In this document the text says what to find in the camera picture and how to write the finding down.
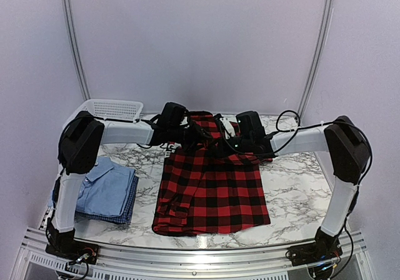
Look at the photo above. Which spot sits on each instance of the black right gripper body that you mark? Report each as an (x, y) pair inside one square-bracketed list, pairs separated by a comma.
[(244, 147)]

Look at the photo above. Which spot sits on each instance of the red black plaid shirt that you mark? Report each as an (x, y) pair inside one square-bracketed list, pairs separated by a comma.
[(202, 194)]

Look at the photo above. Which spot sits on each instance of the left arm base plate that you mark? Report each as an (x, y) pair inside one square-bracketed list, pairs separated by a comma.
[(74, 250)]

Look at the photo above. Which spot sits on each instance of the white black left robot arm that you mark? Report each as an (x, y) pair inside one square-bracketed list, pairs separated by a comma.
[(77, 152)]

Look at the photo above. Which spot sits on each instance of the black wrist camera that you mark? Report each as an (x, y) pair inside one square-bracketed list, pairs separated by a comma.
[(171, 116), (249, 125)]

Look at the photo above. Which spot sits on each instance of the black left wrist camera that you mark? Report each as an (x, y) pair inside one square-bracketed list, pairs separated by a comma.
[(171, 116)]

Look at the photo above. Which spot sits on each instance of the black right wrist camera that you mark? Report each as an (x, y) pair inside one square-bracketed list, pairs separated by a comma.
[(249, 125)]

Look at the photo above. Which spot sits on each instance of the right aluminium corner post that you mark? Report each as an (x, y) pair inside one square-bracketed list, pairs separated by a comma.
[(322, 37)]

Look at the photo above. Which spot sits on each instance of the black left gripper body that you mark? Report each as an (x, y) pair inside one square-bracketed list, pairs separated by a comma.
[(188, 138)]

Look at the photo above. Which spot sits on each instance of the blue checked folded shirt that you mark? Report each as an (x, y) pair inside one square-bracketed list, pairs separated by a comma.
[(127, 212)]

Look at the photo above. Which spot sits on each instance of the light blue folded shirt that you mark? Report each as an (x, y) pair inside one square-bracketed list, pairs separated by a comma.
[(105, 188)]

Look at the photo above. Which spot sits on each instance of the aluminium front frame rail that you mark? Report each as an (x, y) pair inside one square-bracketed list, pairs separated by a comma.
[(280, 261)]

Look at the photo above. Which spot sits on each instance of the white plastic laundry basket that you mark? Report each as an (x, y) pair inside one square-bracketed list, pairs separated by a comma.
[(109, 109)]

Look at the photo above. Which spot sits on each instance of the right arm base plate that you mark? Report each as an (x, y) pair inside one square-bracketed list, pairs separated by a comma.
[(312, 252)]

